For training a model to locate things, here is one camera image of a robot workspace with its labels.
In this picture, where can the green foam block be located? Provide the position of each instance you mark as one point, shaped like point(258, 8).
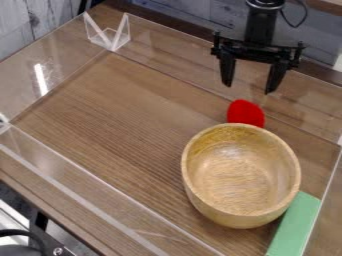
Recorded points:
point(294, 227)

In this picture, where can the red plush strawberry toy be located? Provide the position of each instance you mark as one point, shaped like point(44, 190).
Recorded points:
point(245, 112)

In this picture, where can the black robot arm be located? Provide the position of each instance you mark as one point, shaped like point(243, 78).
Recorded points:
point(274, 3)

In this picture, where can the black table leg bracket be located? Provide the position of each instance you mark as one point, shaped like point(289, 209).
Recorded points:
point(54, 248)

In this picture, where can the wooden bowl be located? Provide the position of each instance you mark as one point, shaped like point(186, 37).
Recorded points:
point(241, 174)

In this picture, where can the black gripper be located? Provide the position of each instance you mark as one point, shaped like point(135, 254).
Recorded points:
point(257, 47)

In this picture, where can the clear acrylic corner bracket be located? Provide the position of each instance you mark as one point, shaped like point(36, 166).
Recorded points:
point(108, 38)

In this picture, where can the clear acrylic enclosure wall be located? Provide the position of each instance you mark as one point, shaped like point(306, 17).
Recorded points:
point(95, 124)

